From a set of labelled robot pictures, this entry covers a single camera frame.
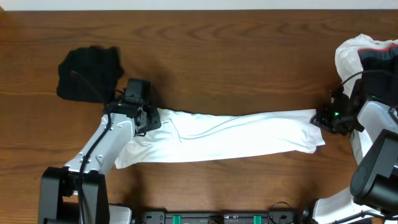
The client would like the left black cable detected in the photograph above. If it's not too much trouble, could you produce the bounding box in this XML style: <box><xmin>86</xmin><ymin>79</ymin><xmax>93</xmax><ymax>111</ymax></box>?
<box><xmin>70</xmin><ymin>70</ymin><xmax>125</xmax><ymax>224</ymax></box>

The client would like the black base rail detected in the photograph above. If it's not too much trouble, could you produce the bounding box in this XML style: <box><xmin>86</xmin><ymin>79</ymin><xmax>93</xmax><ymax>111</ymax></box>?
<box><xmin>131</xmin><ymin>208</ymin><xmax>303</xmax><ymax>224</ymax></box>

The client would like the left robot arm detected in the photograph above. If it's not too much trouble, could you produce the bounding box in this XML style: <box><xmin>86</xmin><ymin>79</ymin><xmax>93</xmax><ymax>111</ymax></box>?
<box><xmin>38</xmin><ymin>79</ymin><xmax>161</xmax><ymax>224</ymax></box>

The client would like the folded black cloth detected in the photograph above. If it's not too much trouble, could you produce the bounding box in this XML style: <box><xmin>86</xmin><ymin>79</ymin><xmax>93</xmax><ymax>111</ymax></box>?
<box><xmin>57</xmin><ymin>46</ymin><xmax>124</xmax><ymax>103</ymax></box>

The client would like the dark navy garment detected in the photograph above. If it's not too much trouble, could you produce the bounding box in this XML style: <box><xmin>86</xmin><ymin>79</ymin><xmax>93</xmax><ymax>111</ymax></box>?
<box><xmin>358</xmin><ymin>45</ymin><xmax>397</xmax><ymax>106</ymax></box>

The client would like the white robot print t-shirt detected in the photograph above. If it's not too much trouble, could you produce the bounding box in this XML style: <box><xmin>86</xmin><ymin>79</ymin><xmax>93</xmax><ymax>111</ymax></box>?
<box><xmin>115</xmin><ymin>109</ymin><xmax>325</xmax><ymax>169</ymax></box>

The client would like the plain white t-shirt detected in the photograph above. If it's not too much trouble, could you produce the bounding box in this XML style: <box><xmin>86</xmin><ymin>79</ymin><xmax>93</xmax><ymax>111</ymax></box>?
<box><xmin>335</xmin><ymin>34</ymin><xmax>397</xmax><ymax>165</ymax></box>

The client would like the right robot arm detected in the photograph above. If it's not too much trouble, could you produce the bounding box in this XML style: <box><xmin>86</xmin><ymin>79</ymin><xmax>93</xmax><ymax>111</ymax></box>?
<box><xmin>302</xmin><ymin>77</ymin><xmax>397</xmax><ymax>223</ymax></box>

